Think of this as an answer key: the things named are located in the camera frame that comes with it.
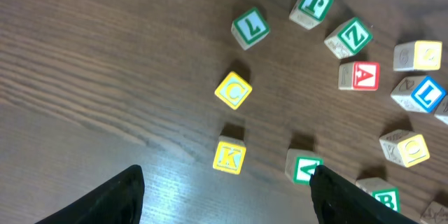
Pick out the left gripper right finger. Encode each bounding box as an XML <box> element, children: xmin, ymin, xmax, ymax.
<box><xmin>309</xmin><ymin>164</ymin><xmax>417</xmax><ymax>224</ymax></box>

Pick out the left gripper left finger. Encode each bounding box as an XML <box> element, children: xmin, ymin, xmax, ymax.
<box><xmin>36</xmin><ymin>164</ymin><xmax>145</xmax><ymax>224</ymax></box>

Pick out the green B block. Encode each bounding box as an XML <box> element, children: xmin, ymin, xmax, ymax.
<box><xmin>356</xmin><ymin>177</ymin><xmax>401</xmax><ymax>213</ymax></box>

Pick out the green V block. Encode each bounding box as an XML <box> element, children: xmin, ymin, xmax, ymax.
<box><xmin>285</xmin><ymin>148</ymin><xmax>323</xmax><ymax>186</ymax></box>

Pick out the yellow block centre left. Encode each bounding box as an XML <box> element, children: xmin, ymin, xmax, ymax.
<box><xmin>379</xmin><ymin>129</ymin><xmax>430</xmax><ymax>168</ymax></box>

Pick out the yellow K block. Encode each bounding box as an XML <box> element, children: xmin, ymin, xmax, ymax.
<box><xmin>212</xmin><ymin>135</ymin><xmax>246</xmax><ymax>175</ymax></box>

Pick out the red A block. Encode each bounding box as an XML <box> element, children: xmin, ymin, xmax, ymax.
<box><xmin>338</xmin><ymin>61</ymin><xmax>380</xmax><ymax>91</ymax></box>

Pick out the blue L block left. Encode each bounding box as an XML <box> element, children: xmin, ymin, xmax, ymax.
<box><xmin>391</xmin><ymin>76</ymin><xmax>447</xmax><ymax>113</ymax></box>

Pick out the green Z block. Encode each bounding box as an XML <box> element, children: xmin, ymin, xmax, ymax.
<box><xmin>324</xmin><ymin>17</ymin><xmax>373</xmax><ymax>60</ymax></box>

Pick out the yellow block top middle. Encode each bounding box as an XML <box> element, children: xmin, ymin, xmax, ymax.
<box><xmin>393</xmin><ymin>40</ymin><xmax>442</xmax><ymax>71</ymax></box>

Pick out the green L block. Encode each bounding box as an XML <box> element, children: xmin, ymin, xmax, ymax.
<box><xmin>231</xmin><ymin>7</ymin><xmax>270</xmax><ymax>50</ymax></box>

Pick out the green J block far left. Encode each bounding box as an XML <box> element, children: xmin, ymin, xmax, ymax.
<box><xmin>289</xmin><ymin>0</ymin><xmax>334</xmax><ymax>30</ymax></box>

